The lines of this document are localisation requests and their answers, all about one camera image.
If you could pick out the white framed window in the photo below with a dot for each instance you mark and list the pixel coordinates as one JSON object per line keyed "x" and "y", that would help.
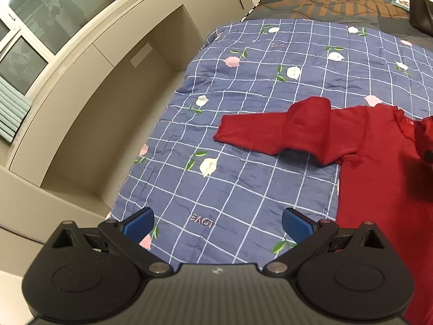
{"x": 54, "y": 23}

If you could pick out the teal pleated curtain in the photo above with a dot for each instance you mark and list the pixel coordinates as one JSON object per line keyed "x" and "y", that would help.
{"x": 14, "y": 107}

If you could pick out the blue checked floral quilt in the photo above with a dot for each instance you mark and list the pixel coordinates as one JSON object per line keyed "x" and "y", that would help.
{"x": 218, "y": 203}

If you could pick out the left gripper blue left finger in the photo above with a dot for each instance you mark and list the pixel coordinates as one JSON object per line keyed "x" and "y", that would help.
{"x": 124, "y": 237}

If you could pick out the beige built-in desk shelf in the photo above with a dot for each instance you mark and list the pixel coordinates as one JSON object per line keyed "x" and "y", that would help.
{"x": 94, "y": 104}

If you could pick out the dark brown handbag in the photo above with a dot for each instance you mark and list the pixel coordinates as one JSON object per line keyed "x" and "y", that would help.
{"x": 420, "y": 15}

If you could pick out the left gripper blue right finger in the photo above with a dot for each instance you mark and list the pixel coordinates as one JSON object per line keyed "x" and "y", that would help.
{"x": 312, "y": 239}

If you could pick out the red long-sleeve shirt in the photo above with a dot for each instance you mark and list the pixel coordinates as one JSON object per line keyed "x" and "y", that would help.
{"x": 385, "y": 163}

